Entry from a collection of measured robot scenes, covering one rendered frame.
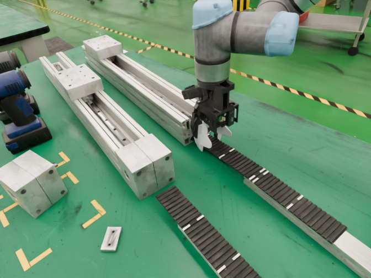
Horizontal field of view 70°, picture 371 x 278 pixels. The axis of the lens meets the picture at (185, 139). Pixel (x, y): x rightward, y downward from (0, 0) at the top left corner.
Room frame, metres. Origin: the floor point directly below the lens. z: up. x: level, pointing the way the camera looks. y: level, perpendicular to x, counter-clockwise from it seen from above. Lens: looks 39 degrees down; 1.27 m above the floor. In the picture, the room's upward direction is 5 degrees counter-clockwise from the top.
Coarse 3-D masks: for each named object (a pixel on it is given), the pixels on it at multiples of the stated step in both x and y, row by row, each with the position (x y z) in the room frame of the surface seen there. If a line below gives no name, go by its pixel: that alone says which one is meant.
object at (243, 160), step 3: (243, 156) 0.47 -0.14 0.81; (240, 159) 0.46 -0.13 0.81; (243, 159) 0.46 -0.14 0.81; (246, 159) 0.45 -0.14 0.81; (249, 159) 0.46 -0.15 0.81; (234, 162) 0.45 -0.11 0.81; (237, 162) 0.45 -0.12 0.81; (240, 162) 0.45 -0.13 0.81; (243, 162) 0.45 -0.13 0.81; (231, 165) 0.44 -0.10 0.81; (234, 165) 0.44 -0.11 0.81; (237, 165) 0.44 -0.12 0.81; (240, 165) 0.44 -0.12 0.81; (234, 168) 0.43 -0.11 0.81
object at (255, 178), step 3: (261, 171) 0.41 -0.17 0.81; (264, 171) 0.41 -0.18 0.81; (267, 171) 0.41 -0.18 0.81; (255, 174) 0.40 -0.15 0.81; (258, 174) 0.40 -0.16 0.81; (261, 174) 0.40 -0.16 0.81; (264, 174) 0.40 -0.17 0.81; (267, 174) 0.40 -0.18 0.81; (252, 177) 0.39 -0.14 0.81; (255, 177) 0.40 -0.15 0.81; (258, 177) 0.39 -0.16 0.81; (261, 177) 0.39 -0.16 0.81; (252, 180) 0.39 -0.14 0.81; (255, 180) 0.38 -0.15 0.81; (258, 180) 0.39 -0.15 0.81
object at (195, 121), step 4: (192, 112) 0.53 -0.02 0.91; (196, 112) 0.53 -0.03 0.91; (192, 116) 0.53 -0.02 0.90; (196, 116) 0.53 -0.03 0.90; (192, 120) 0.52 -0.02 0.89; (196, 120) 0.52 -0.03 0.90; (200, 120) 0.53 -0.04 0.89; (192, 124) 0.52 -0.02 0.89; (196, 124) 0.52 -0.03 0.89; (192, 128) 0.52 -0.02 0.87; (196, 128) 0.52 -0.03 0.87; (192, 132) 0.53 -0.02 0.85; (196, 132) 0.52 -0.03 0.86; (196, 136) 0.52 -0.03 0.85
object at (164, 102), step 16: (96, 64) 1.10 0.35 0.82; (112, 64) 0.99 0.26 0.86; (128, 64) 0.99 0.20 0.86; (112, 80) 0.97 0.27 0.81; (128, 80) 0.84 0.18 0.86; (144, 80) 0.89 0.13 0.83; (160, 80) 0.82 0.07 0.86; (128, 96) 0.86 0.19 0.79; (144, 96) 0.74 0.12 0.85; (160, 96) 0.76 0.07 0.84; (176, 96) 0.71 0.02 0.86; (160, 112) 0.66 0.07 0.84; (176, 112) 0.61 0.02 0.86; (176, 128) 0.59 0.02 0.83; (208, 128) 0.62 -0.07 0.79
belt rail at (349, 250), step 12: (276, 204) 0.34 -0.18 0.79; (288, 216) 0.30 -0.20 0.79; (300, 228) 0.28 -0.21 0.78; (324, 240) 0.24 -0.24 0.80; (336, 240) 0.23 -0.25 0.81; (348, 240) 0.23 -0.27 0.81; (336, 252) 0.22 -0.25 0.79; (348, 252) 0.21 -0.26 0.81; (360, 252) 0.21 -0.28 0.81; (348, 264) 0.20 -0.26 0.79; (360, 264) 0.19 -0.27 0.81; (360, 276) 0.18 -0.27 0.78
